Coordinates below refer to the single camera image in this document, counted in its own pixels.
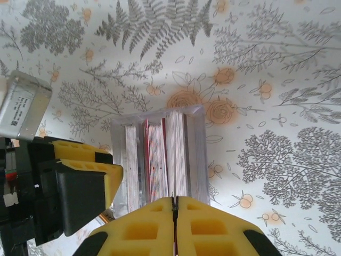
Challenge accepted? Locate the card stack with white front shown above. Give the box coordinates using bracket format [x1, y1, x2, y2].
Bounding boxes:
[124, 124, 141, 214]

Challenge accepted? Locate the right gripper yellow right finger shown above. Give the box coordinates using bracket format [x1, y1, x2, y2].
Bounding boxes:
[176, 196, 278, 256]

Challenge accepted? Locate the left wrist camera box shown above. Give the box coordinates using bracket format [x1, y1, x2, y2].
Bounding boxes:
[0, 70, 53, 141]

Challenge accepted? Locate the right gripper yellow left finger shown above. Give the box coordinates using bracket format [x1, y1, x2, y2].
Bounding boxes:
[77, 196, 175, 256]

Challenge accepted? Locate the clear acrylic card box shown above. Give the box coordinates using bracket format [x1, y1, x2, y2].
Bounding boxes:
[110, 105, 212, 220]

